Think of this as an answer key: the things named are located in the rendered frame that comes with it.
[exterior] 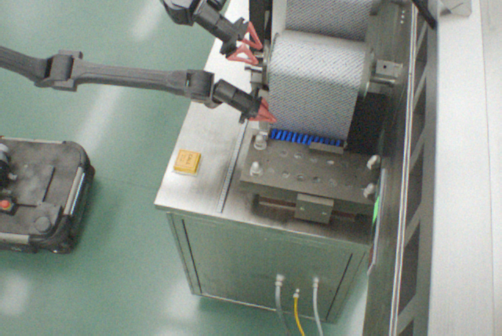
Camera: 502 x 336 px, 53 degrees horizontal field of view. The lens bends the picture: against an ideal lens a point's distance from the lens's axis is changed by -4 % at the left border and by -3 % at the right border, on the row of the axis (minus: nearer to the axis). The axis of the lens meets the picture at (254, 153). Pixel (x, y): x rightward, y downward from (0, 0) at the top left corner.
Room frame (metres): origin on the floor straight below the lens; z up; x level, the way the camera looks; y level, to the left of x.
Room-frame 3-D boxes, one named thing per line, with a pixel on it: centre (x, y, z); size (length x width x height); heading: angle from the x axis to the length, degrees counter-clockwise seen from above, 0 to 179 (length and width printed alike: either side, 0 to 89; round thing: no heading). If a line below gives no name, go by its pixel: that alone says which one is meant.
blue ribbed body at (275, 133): (0.89, -0.15, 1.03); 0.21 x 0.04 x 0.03; 78
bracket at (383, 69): (0.93, -0.34, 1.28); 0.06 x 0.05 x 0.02; 78
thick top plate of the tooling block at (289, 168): (0.79, -0.17, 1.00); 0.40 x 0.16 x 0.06; 78
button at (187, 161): (0.89, 0.21, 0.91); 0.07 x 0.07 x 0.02; 78
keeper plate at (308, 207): (0.69, -0.17, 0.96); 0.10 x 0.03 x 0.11; 78
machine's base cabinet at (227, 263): (1.90, -0.31, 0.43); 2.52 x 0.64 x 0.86; 168
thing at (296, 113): (0.91, -0.15, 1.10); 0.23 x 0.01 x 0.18; 78
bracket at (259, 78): (1.04, -0.02, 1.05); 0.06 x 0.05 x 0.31; 78
